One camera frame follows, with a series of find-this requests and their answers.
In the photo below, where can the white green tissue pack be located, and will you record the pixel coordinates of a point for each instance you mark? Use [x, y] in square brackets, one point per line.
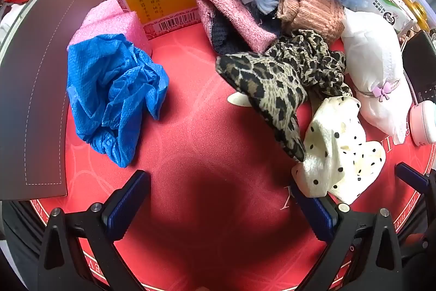
[391, 8]

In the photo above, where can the pink round container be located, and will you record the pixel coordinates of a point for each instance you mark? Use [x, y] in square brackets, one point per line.
[424, 124]

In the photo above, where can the pink and navy sock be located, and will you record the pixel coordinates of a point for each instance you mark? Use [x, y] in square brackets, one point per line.
[238, 18]

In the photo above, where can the cream polka dot scrunchie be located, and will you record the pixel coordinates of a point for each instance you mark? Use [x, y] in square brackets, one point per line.
[333, 147]

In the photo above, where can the peach knitted sock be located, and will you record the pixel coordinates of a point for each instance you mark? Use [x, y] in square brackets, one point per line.
[313, 15]

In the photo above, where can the red round mat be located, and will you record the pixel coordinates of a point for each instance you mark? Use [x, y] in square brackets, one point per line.
[204, 141]

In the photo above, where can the grey storage box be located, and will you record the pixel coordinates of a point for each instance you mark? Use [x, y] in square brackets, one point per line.
[41, 90]

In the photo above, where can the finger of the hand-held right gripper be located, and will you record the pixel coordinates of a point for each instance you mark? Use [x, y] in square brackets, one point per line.
[414, 175]

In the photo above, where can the pink foam block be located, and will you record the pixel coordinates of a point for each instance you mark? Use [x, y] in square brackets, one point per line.
[112, 18]

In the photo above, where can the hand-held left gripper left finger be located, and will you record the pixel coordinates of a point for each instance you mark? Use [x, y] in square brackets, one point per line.
[127, 199]

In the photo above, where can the leopard print scrunchie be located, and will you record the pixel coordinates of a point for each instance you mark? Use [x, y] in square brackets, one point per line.
[269, 79]

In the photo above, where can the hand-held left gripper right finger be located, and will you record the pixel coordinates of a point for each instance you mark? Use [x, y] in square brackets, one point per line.
[318, 217]

